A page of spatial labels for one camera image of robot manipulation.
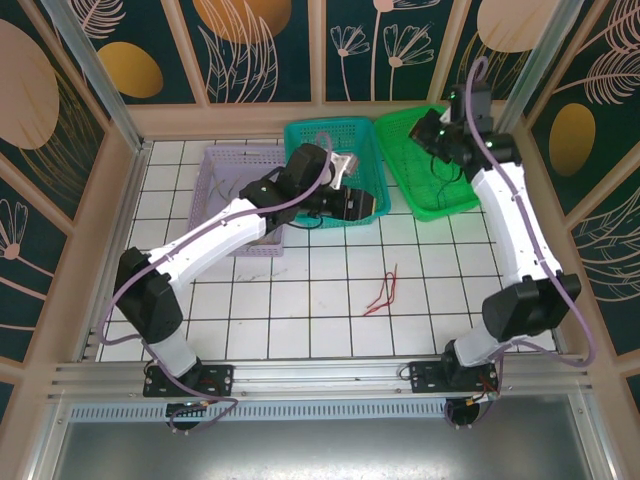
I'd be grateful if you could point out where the aluminium side rail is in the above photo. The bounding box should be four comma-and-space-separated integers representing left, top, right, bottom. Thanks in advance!
492, 139, 609, 421
47, 141, 154, 401

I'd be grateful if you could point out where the lavender perforated plastic basket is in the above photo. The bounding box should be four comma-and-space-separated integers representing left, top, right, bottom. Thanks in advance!
189, 144, 287, 259

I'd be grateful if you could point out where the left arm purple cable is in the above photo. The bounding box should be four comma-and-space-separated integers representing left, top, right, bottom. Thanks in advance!
99, 132, 335, 434

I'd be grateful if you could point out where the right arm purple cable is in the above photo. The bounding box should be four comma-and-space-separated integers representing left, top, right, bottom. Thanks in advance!
444, 55, 599, 431

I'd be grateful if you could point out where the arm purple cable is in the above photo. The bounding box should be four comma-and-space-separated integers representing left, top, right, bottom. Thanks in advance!
99, 132, 335, 434
444, 55, 599, 431

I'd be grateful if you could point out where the teal perforated plastic basket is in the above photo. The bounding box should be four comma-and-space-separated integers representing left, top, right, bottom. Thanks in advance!
283, 117, 392, 230

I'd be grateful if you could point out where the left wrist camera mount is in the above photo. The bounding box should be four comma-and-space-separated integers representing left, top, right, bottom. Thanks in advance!
327, 152, 362, 190

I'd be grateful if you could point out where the teal wire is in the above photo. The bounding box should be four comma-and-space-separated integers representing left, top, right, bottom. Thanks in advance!
428, 152, 462, 211

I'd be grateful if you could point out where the aluminium corner post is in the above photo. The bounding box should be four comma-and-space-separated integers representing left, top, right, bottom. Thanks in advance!
39, 0, 154, 154
492, 0, 586, 146

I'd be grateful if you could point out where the slotted grey cable duct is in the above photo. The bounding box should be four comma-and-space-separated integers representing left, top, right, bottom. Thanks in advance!
68, 402, 451, 425

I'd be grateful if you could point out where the green perforated plastic basket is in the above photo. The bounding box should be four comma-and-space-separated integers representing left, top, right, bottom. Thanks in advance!
374, 105, 481, 222

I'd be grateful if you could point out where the grey metal sheet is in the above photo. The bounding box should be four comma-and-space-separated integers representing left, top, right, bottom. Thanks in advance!
49, 422, 601, 480

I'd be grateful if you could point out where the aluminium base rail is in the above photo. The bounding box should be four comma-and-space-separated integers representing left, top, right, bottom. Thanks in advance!
47, 355, 594, 401

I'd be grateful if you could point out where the bright red wire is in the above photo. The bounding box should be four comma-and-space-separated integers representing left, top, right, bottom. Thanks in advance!
363, 263, 400, 317

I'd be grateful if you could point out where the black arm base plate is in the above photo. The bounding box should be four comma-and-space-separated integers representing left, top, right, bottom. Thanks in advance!
408, 359, 501, 396
143, 363, 236, 399

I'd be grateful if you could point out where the floral wall art panel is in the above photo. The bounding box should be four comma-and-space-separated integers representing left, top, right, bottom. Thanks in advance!
437, 0, 556, 102
0, 149, 71, 364
67, 0, 201, 106
172, 0, 317, 105
0, 0, 111, 224
522, 0, 640, 219
319, 0, 451, 104
567, 184, 640, 359

